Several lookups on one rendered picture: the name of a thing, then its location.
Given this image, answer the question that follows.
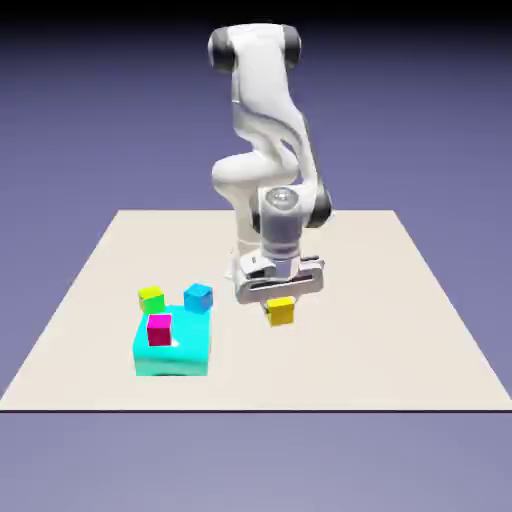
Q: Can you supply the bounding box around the small yellow cube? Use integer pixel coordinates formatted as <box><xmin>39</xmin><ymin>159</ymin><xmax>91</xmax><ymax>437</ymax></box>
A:
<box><xmin>264</xmin><ymin>296</ymin><xmax>296</xmax><ymax>328</ymax></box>

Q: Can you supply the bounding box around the small magenta cube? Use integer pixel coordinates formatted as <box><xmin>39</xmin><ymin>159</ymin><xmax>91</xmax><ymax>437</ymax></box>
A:
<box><xmin>146</xmin><ymin>313</ymin><xmax>174</xmax><ymax>348</ymax></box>

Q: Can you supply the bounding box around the small blue cube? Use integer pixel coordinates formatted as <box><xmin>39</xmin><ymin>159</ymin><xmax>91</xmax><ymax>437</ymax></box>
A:
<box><xmin>183</xmin><ymin>282</ymin><xmax>214</xmax><ymax>314</ymax></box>

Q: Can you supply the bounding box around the small lime green cube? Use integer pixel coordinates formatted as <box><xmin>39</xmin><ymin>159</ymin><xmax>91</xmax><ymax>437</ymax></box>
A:
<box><xmin>137</xmin><ymin>285</ymin><xmax>166</xmax><ymax>316</ymax></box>

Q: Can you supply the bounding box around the large cyan box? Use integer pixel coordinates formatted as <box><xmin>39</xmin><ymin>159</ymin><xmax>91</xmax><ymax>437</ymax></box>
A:
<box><xmin>132</xmin><ymin>303</ymin><xmax>212</xmax><ymax>377</ymax></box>

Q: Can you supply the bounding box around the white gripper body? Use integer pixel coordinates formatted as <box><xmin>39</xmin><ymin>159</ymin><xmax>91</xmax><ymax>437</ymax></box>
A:
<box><xmin>234</xmin><ymin>252</ymin><xmax>326</xmax><ymax>306</ymax></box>

